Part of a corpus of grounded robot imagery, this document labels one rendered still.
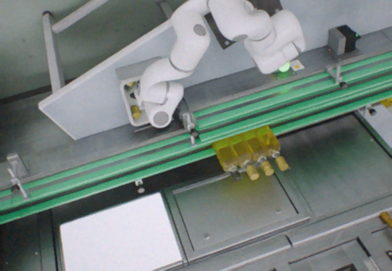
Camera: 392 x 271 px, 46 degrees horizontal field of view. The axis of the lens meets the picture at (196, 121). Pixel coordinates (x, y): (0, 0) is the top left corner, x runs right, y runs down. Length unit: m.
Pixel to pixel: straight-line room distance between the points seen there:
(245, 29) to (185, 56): 0.18
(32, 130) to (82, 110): 0.59
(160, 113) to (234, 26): 0.41
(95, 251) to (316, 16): 1.23
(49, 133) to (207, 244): 1.00
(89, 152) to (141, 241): 0.39
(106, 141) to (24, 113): 0.74
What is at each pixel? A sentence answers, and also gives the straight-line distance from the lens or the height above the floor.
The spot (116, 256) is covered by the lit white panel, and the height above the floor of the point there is 1.21.
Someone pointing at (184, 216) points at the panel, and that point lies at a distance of 1.77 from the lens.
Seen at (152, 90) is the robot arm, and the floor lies 1.06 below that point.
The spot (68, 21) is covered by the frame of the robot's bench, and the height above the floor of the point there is 0.20.
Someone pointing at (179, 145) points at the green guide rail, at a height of 0.93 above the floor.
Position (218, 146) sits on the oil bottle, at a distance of 1.77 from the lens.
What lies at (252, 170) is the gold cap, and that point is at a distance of 1.69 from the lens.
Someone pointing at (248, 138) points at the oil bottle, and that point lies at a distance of 1.78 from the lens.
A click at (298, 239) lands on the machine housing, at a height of 1.38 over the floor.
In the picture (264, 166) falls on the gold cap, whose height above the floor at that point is 1.14.
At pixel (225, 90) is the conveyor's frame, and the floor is 0.84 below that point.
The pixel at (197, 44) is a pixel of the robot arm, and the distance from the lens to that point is 1.23.
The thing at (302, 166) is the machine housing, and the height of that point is 1.07.
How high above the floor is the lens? 2.14
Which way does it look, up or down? 45 degrees down
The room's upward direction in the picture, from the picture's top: 154 degrees clockwise
